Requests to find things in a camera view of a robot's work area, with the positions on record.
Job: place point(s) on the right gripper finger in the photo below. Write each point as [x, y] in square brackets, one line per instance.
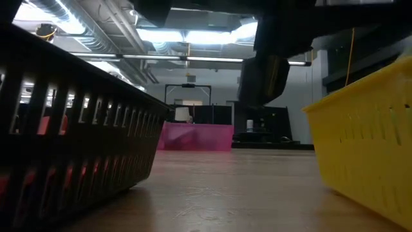
[254, 80]
[281, 75]

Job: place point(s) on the silver ventilation duct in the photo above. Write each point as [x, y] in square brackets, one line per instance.
[106, 35]

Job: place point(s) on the black plastic slotted basket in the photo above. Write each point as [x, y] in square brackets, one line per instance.
[96, 154]

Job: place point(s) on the white cup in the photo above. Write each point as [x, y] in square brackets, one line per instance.
[249, 125]

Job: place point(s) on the black rig frame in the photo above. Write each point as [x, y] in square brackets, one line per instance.
[8, 9]

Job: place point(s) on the black gantry frame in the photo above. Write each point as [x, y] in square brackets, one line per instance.
[188, 86]

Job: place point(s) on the pink translucent bin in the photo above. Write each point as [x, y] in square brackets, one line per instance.
[199, 137]

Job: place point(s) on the yellow plastic slotted basket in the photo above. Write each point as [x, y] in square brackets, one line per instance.
[370, 154]

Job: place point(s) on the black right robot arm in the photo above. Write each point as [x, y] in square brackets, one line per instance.
[354, 19]

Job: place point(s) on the long ceiling light bar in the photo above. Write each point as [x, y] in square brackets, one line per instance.
[154, 57]

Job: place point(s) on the black partition cabinet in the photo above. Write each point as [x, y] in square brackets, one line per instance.
[277, 122]

